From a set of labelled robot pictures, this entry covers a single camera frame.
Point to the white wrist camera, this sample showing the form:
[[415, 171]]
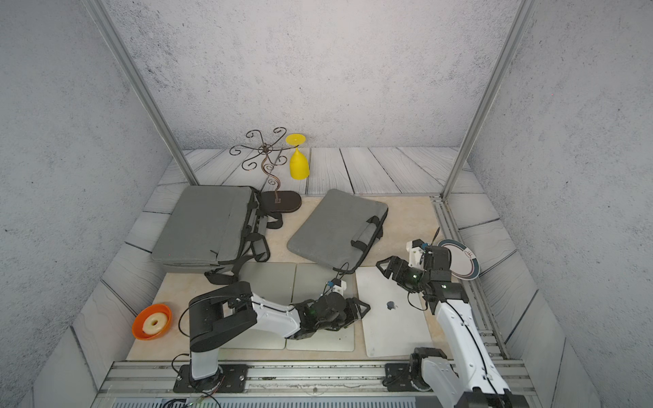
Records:
[[336, 285], [416, 251]]

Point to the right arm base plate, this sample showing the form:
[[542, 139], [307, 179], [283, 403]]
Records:
[[431, 375]]

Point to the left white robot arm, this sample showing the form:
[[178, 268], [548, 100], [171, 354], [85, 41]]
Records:
[[217, 317]]

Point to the orange bowl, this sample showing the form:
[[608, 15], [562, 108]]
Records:
[[138, 322]]

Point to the right aluminium frame post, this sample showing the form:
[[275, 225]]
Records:
[[506, 55]]

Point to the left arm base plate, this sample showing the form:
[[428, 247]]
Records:
[[229, 379]]

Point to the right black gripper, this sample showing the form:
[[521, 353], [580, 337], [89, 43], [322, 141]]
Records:
[[399, 274]]

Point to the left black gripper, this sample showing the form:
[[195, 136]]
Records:
[[354, 310]]

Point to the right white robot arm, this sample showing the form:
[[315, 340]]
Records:
[[467, 377]]

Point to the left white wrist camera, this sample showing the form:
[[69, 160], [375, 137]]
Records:
[[336, 285]]

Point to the yellow plastic goblet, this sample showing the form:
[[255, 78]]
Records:
[[298, 163]]

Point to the left aluminium frame post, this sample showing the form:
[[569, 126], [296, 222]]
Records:
[[103, 21]]

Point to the aluminium frame post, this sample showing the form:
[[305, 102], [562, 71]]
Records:
[[506, 55], [103, 21]]

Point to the grey zippered laptop bag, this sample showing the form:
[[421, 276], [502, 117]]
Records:
[[213, 228]]

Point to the white donut in bowl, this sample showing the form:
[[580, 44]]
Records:
[[154, 324]]

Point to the silver apple laptop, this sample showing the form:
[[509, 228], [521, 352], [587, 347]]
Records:
[[271, 281]]

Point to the white plate green red rim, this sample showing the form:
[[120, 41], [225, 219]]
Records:
[[465, 265]]

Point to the front aluminium rail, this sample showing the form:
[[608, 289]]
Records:
[[354, 383]]

